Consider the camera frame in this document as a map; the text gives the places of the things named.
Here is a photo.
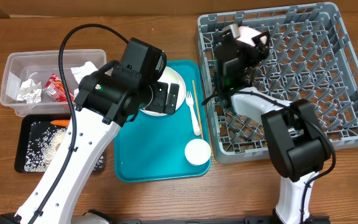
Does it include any white napkin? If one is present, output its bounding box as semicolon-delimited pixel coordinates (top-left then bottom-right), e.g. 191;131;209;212
71;61;98;84

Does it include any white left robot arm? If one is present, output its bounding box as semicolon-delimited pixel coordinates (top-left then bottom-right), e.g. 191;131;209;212
0;38;176;223

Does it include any teal plastic tray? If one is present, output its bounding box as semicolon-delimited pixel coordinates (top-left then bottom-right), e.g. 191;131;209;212
112;60;212;183

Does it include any pink plastic fork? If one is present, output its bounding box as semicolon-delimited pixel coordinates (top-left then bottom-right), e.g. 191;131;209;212
185;91;201;136

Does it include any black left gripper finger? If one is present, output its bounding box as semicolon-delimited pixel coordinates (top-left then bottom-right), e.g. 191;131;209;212
165;83;180;114
154;82;168;113

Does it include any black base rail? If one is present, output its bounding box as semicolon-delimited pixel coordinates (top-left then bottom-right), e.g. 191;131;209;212
70;209;331;224

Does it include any wooden chopstick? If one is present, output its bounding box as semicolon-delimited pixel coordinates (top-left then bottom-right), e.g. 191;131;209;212
192;80;204;139

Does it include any red snack wrapper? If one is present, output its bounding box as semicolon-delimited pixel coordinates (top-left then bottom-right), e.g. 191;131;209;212
44;73;67;102

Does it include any black tray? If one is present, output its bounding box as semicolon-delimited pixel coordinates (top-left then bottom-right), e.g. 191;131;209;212
14;113;106;174

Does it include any spilled rice pile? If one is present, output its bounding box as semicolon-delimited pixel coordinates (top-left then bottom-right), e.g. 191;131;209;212
23;121;104;172

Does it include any grey dishwasher rack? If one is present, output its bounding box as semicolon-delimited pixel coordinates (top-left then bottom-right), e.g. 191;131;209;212
197;2;358;150

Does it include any orange carrot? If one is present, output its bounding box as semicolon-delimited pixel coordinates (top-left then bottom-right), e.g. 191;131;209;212
50;119;70;127

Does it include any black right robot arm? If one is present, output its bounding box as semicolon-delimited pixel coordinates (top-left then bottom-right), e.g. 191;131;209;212
211;25;336;223

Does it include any clear plastic bin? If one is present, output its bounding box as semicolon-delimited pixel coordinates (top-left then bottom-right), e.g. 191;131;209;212
0;49;106;116

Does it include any white paper cup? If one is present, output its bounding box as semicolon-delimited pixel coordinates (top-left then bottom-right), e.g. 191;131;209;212
185;139;211;166

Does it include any white bowl on plate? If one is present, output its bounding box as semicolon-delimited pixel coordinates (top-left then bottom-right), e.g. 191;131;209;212
158;67;179;84

